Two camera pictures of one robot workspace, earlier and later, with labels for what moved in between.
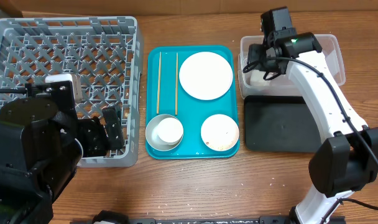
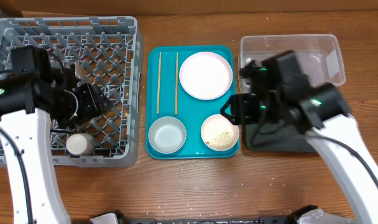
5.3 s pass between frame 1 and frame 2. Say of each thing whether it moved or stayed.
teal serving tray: stayed
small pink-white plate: stayed
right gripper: moved
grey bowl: stayed
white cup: moved
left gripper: moved
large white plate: stayed
